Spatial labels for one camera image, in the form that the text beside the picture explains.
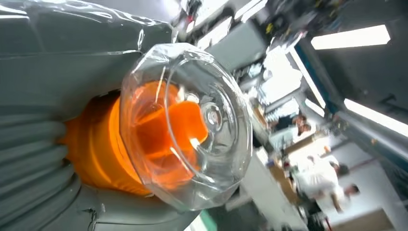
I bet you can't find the orange bottle with clear cap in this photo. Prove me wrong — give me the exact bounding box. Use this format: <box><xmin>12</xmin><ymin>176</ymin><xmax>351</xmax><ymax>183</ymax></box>
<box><xmin>58</xmin><ymin>42</ymin><xmax>255</xmax><ymax>213</ymax></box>

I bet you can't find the person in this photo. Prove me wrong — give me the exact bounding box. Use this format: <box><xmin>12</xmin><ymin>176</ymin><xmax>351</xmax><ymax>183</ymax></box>
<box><xmin>331</xmin><ymin>184</ymin><xmax>361</xmax><ymax>214</ymax></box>
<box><xmin>269</xmin><ymin>123</ymin><xmax>312</xmax><ymax>151</ymax></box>
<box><xmin>273</xmin><ymin>114</ymin><xmax>307</xmax><ymax>132</ymax></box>
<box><xmin>294</xmin><ymin>154</ymin><xmax>351</xmax><ymax>200</ymax></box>

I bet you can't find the narrow ceiling light strip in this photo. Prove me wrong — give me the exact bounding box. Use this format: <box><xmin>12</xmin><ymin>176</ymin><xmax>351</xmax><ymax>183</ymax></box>
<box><xmin>304</xmin><ymin>98</ymin><xmax>326</xmax><ymax>117</ymax></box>
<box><xmin>288</xmin><ymin>47</ymin><xmax>327</xmax><ymax>110</ymax></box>

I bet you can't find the ceiling light panel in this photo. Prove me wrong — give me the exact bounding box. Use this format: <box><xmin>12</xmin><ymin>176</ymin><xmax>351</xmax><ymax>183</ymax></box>
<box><xmin>343</xmin><ymin>98</ymin><xmax>408</xmax><ymax>138</ymax></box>
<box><xmin>310</xmin><ymin>24</ymin><xmax>392</xmax><ymax>51</ymax></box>

